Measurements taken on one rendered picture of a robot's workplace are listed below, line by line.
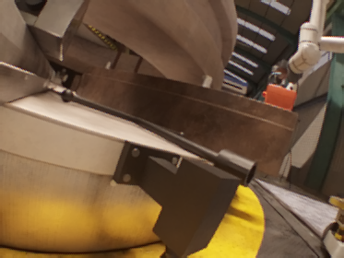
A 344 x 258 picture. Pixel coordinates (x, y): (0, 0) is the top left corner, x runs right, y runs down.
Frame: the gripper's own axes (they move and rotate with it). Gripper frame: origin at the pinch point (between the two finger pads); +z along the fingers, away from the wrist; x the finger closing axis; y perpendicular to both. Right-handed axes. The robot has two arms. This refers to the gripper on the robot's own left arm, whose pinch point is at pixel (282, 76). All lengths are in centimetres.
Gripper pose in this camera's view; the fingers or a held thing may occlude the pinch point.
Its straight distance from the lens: 111.1
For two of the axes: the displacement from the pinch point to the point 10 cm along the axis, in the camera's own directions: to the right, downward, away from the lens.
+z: 1.5, 0.5, 9.9
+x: -9.2, -3.6, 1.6
